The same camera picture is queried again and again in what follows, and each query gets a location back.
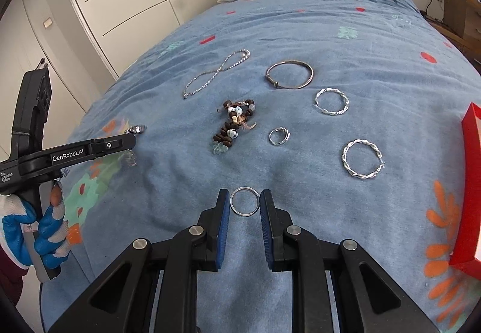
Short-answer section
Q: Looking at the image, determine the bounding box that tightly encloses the red jewelry box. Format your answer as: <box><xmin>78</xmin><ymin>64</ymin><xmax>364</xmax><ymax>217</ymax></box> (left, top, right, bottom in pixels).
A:
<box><xmin>449</xmin><ymin>101</ymin><xmax>481</xmax><ymax>272</ymax></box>

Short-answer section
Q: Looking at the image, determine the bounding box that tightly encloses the thin silver ring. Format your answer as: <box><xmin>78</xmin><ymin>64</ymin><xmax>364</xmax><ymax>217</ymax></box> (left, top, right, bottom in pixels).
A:
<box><xmin>229</xmin><ymin>186</ymin><xmax>261</xmax><ymax>217</ymax></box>

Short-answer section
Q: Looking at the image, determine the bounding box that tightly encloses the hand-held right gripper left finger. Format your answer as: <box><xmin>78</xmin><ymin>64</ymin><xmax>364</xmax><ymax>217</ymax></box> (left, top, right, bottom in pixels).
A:
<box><xmin>47</xmin><ymin>189</ymin><xmax>231</xmax><ymax>333</ymax></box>

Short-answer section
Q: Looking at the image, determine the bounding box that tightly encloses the twisted silver hoop earring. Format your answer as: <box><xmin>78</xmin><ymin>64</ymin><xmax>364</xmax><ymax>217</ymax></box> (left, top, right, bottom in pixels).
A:
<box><xmin>341</xmin><ymin>138</ymin><xmax>388</xmax><ymax>180</ymax></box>
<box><xmin>313</xmin><ymin>86</ymin><xmax>350</xmax><ymax>118</ymax></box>

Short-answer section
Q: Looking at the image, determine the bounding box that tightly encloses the small silver hoop earring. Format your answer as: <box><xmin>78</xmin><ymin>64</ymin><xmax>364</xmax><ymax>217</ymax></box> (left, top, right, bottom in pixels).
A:
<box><xmin>268</xmin><ymin>126</ymin><xmax>291</xmax><ymax>146</ymax></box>

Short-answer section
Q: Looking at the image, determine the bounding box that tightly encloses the blue printed blanket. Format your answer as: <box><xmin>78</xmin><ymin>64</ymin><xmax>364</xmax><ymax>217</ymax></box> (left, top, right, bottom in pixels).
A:
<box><xmin>38</xmin><ymin>0</ymin><xmax>481</xmax><ymax>333</ymax></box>

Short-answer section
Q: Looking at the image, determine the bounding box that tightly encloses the silver beaded necklace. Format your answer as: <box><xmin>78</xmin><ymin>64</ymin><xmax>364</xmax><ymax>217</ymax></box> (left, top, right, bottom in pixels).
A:
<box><xmin>182</xmin><ymin>49</ymin><xmax>251</xmax><ymax>101</ymax></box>

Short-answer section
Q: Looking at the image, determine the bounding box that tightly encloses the person's left hand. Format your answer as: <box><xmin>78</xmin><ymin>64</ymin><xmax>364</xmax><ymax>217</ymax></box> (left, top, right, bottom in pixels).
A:
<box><xmin>0</xmin><ymin>182</ymin><xmax>73</xmax><ymax>270</ymax></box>

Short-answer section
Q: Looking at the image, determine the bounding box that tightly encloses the white door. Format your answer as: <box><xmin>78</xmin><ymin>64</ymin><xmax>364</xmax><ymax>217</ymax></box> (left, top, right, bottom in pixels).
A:
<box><xmin>0</xmin><ymin>0</ymin><xmax>104</xmax><ymax>153</ymax></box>

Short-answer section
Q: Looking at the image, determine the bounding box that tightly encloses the silver bangle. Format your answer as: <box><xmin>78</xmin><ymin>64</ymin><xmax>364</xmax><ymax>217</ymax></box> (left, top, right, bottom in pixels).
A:
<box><xmin>265</xmin><ymin>60</ymin><xmax>315</xmax><ymax>90</ymax></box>

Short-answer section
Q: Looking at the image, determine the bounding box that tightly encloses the black cable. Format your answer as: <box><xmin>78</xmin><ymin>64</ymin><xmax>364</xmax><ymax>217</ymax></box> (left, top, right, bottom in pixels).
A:
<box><xmin>420</xmin><ymin>0</ymin><xmax>446</xmax><ymax>23</ymax></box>

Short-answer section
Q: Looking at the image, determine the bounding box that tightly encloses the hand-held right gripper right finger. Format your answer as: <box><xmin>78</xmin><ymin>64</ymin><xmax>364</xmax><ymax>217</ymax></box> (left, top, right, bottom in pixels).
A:
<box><xmin>260</xmin><ymin>189</ymin><xmax>440</xmax><ymax>333</ymax></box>

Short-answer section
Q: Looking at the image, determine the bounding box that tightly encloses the person's left forearm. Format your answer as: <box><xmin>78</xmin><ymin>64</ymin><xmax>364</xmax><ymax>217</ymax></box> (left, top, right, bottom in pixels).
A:
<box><xmin>0</xmin><ymin>243</ymin><xmax>28</xmax><ymax>305</ymax></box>

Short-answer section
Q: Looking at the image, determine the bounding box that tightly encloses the brown bead bracelet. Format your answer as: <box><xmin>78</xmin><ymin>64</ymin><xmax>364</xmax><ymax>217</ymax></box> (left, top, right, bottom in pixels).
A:
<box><xmin>212</xmin><ymin>97</ymin><xmax>260</xmax><ymax>156</ymax></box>

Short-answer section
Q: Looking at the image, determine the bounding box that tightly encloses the wooden dresser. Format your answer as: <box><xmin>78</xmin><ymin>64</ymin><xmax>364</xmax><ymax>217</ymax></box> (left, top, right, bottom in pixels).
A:
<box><xmin>443</xmin><ymin>0</ymin><xmax>481</xmax><ymax>42</ymax></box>

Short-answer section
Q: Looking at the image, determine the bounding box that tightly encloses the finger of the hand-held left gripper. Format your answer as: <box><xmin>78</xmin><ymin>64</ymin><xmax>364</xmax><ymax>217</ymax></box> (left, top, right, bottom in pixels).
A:
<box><xmin>92</xmin><ymin>134</ymin><xmax>136</xmax><ymax>161</ymax></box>

